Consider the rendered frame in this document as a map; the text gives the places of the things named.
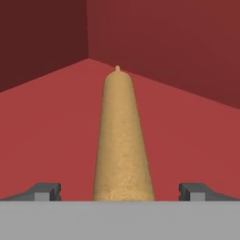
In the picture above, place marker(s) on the red cabinet interior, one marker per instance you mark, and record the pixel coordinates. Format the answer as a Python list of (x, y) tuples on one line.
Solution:
[(56, 125)]

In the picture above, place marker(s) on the tan wooden rolling pin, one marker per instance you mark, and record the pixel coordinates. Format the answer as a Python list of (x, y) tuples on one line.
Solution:
[(122, 146)]

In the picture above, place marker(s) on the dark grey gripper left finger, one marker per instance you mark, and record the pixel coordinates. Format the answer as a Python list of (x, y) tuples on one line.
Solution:
[(42, 191)]

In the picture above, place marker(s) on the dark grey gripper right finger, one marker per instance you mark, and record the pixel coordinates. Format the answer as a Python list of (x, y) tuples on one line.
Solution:
[(197, 191)]

